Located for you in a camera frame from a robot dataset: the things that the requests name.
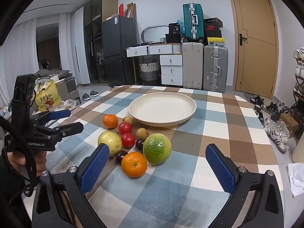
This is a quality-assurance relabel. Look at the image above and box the person's left forearm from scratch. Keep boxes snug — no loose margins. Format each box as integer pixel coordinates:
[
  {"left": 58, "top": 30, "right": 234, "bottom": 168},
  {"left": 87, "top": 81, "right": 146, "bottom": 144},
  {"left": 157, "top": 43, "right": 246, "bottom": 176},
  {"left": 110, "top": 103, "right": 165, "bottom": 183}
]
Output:
[{"left": 0, "top": 155, "right": 32, "bottom": 228}]

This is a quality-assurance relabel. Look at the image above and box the white plastic bag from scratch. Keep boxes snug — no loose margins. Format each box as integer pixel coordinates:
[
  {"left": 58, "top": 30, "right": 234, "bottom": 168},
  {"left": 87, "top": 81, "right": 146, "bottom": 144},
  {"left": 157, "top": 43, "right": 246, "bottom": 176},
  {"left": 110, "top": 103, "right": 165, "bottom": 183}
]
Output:
[{"left": 287, "top": 162, "right": 304, "bottom": 198}]

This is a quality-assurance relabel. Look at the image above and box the tall cardboard box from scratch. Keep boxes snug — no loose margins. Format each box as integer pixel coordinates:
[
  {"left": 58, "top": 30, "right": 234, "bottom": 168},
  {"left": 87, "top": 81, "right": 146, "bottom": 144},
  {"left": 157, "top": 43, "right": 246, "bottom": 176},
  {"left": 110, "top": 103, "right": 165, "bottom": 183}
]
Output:
[{"left": 126, "top": 2, "right": 136, "bottom": 19}]

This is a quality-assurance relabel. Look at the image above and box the person's left hand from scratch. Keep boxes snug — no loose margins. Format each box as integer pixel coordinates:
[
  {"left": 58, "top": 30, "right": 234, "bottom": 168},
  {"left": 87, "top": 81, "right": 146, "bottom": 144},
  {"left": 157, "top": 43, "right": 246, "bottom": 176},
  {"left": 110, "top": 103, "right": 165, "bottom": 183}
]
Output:
[{"left": 7, "top": 151, "right": 47, "bottom": 178}]

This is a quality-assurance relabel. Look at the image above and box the wooden door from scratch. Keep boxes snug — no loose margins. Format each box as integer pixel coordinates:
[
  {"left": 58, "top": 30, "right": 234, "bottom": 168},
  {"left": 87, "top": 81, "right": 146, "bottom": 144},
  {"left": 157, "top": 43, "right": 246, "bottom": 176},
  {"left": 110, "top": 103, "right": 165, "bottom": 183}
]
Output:
[{"left": 226, "top": 0, "right": 279, "bottom": 99}]

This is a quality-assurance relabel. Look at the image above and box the red tomato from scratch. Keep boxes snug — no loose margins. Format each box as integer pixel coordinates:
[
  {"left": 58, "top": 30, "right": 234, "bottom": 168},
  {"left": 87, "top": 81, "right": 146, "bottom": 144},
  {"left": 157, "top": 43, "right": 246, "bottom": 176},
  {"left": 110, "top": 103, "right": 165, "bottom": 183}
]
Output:
[
  {"left": 118, "top": 122, "right": 132, "bottom": 135},
  {"left": 121, "top": 132, "right": 136, "bottom": 148}
]

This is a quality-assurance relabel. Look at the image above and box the black cable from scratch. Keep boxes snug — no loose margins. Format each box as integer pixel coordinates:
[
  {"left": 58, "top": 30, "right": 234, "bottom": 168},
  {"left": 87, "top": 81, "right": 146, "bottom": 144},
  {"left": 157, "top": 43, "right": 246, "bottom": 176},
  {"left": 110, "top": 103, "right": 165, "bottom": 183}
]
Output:
[{"left": 0, "top": 117, "right": 38, "bottom": 196}]

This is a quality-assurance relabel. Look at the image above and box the metal shoe rack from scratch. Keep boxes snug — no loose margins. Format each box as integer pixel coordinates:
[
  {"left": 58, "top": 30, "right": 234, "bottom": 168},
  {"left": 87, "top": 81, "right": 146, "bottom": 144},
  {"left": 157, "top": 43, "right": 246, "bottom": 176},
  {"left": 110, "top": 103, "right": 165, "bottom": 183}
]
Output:
[{"left": 293, "top": 47, "right": 304, "bottom": 144}]

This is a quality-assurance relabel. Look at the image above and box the orange mandarin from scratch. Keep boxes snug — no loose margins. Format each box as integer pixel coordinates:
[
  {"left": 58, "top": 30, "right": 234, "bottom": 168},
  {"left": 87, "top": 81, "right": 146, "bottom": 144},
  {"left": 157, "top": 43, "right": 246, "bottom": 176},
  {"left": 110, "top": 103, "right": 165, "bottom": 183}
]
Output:
[
  {"left": 121, "top": 151, "right": 148, "bottom": 178},
  {"left": 103, "top": 114, "right": 119, "bottom": 128}
]

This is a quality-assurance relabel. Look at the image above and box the cream round plate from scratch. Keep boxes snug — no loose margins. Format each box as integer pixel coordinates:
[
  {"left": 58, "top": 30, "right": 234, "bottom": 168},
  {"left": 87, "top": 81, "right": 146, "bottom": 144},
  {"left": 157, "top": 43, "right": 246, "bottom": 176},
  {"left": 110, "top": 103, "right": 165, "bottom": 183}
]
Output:
[{"left": 129, "top": 92, "right": 197, "bottom": 127}]

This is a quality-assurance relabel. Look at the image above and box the open cardboard box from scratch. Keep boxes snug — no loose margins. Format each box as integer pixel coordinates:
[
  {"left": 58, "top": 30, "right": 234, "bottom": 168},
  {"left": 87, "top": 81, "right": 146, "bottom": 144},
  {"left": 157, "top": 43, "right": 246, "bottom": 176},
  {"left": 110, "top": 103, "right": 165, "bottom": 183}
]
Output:
[{"left": 54, "top": 77, "right": 82, "bottom": 105}]

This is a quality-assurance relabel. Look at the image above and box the yellow snack bag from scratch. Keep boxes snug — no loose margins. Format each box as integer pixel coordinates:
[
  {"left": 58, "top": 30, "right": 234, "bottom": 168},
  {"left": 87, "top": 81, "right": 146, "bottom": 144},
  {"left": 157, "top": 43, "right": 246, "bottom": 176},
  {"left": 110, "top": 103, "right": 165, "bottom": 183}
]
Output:
[{"left": 35, "top": 79, "right": 62, "bottom": 112}]

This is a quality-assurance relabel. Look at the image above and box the checked tablecloth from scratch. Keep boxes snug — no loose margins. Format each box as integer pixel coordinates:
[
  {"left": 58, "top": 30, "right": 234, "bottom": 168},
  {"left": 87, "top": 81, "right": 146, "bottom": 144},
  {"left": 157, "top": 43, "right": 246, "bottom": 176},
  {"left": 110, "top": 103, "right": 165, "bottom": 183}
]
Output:
[{"left": 22, "top": 85, "right": 284, "bottom": 228}]

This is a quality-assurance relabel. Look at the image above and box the white wardrobe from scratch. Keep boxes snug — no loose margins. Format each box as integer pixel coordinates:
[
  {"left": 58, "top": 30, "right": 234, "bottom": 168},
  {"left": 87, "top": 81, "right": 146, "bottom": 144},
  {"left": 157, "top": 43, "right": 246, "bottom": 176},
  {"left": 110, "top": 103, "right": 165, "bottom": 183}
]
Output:
[{"left": 71, "top": 6, "right": 91, "bottom": 85}]

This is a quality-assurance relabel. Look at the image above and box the clear snack bag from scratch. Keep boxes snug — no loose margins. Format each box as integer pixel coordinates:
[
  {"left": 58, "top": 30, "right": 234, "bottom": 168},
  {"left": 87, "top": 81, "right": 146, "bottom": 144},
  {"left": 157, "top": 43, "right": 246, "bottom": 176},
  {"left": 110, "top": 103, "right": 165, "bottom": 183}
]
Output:
[{"left": 60, "top": 99, "right": 77, "bottom": 111}]

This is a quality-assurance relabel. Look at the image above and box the white drawer cabinet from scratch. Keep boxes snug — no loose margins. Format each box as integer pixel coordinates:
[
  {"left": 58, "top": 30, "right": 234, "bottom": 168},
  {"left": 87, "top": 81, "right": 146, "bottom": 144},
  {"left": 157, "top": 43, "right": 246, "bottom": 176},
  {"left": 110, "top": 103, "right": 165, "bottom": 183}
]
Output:
[{"left": 160, "top": 54, "right": 183, "bottom": 86}]

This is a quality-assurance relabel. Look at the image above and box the large green-yellow guava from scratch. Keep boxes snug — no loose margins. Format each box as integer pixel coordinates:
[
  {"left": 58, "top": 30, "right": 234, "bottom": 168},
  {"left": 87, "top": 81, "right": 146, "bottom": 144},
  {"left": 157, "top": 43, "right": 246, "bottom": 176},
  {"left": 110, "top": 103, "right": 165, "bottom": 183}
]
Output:
[{"left": 143, "top": 133, "right": 172, "bottom": 167}]

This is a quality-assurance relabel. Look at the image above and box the white desk with drawers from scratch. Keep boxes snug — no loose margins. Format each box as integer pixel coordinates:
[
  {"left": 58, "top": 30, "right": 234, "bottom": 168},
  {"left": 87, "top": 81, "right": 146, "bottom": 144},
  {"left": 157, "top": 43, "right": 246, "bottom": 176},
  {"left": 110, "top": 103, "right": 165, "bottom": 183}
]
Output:
[{"left": 126, "top": 43, "right": 183, "bottom": 58}]

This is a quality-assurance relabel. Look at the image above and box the red shoe box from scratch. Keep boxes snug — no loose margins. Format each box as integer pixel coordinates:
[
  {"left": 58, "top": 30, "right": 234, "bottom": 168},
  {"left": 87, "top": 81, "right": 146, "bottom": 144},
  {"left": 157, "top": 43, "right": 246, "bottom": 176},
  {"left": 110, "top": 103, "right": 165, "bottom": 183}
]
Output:
[{"left": 205, "top": 27, "right": 223, "bottom": 38}]

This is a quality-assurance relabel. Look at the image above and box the beige suitcase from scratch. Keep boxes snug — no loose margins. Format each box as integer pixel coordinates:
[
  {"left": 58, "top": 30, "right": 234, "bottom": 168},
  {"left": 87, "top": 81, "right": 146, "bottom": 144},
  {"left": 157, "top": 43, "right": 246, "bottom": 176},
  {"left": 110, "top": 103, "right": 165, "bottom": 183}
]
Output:
[{"left": 182, "top": 42, "right": 204, "bottom": 90}]

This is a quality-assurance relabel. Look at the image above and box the pile of shoes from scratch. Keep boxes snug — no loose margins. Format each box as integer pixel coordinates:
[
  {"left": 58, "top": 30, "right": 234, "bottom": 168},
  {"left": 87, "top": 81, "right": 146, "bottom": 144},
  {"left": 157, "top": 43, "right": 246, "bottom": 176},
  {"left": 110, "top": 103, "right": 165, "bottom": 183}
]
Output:
[{"left": 248, "top": 95, "right": 295, "bottom": 154}]

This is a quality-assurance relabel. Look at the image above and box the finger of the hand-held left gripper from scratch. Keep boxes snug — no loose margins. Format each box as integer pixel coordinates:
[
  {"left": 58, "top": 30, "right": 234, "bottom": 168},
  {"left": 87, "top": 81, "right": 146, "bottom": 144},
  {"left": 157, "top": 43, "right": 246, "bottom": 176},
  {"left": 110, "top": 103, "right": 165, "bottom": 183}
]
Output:
[
  {"left": 35, "top": 122, "right": 84, "bottom": 140},
  {"left": 30, "top": 109, "right": 72, "bottom": 124}
]

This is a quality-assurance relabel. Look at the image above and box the black storage bin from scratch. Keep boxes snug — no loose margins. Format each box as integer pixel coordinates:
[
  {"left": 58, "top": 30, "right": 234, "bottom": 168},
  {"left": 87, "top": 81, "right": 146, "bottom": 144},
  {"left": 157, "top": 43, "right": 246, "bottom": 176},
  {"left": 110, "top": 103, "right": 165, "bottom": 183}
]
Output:
[{"left": 165, "top": 33, "right": 183, "bottom": 44}]

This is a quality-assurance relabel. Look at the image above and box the black refrigerator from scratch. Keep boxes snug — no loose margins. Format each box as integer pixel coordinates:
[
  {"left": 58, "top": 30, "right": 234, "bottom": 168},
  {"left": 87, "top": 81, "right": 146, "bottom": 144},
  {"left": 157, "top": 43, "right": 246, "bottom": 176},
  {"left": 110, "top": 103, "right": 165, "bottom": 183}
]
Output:
[{"left": 101, "top": 15, "right": 139, "bottom": 87}]

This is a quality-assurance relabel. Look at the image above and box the silver suitcase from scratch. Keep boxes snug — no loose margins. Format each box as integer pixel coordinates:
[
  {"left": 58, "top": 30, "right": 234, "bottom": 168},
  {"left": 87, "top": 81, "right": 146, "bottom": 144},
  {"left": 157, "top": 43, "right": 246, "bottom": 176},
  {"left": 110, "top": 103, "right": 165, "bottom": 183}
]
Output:
[{"left": 203, "top": 45, "right": 229, "bottom": 93}]

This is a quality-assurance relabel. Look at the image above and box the dark glass-door wardrobe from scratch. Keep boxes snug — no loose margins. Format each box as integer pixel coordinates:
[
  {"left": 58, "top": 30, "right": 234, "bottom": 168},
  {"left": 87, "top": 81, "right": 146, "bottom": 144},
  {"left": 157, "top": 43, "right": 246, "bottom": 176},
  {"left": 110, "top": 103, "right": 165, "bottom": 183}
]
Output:
[{"left": 83, "top": 0, "right": 118, "bottom": 84}]

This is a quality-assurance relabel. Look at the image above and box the wicker basket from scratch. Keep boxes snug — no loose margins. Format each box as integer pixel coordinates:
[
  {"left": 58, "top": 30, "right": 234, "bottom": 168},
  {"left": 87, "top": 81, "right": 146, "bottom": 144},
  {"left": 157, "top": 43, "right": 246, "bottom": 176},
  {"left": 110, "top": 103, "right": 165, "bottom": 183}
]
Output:
[{"left": 139, "top": 60, "right": 160, "bottom": 81}]

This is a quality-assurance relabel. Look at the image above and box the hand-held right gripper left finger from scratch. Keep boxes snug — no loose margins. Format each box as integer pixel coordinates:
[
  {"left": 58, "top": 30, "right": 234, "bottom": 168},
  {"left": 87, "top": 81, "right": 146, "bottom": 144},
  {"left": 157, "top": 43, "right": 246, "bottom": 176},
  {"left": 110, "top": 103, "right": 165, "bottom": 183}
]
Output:
[{"left": 32, "top": 143, "right": 111, "bottom": 228}]

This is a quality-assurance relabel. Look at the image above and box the small yellow guava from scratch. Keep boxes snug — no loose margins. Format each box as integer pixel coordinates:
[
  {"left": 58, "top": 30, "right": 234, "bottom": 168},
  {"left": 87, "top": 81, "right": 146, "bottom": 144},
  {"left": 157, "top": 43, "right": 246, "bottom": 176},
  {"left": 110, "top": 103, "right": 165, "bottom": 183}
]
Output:
[{"left": 97, "top": 131, "right": 123, "bottom": 157}]

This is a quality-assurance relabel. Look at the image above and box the brown cardboard box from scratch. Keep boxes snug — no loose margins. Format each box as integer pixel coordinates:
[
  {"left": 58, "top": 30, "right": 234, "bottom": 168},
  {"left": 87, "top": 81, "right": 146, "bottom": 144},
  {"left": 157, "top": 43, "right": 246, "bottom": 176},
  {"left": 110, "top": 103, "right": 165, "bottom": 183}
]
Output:
[{"left": 280, "top": 113, "right": 299, "bottom": 134}]

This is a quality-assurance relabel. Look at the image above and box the black labelled box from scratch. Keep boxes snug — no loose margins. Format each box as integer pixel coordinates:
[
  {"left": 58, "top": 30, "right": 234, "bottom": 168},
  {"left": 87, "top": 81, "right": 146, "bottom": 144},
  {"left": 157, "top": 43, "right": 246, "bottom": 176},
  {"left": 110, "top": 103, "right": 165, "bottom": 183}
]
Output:
[{"left": 168, "top": 23, "right": 182, "bottom": 34}]

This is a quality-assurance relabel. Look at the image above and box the white curtain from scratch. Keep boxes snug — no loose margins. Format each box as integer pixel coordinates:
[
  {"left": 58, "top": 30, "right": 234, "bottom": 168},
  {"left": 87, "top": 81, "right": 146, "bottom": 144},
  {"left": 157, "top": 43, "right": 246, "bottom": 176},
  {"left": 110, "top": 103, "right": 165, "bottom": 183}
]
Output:
[{"left": 0, "top": 12, "right": 79, "bottom": 107}]

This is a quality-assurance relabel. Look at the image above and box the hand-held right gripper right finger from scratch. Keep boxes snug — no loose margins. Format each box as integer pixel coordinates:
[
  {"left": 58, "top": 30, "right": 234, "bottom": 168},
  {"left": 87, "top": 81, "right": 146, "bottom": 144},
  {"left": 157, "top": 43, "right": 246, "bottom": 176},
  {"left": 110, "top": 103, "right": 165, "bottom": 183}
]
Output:
[{"left": 205, "top": 144, "right": 285, "bottom": 228}]

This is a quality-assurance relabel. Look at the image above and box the round silver mirror frame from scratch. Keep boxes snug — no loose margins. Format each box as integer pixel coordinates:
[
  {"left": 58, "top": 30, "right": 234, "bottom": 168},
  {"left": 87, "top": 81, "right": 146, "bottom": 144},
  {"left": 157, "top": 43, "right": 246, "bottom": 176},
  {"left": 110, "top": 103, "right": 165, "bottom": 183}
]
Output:
[{"left": 141, "top": 25, "right": 170, "bottom": 44}]

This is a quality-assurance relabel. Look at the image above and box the teal suitcase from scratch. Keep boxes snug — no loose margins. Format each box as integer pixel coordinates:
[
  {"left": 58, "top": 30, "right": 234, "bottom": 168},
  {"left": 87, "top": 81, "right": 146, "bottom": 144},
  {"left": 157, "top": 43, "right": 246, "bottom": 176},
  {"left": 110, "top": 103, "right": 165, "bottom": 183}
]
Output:
[{"left": 183, "top": 3, "right": 205, "bottom": 41}]

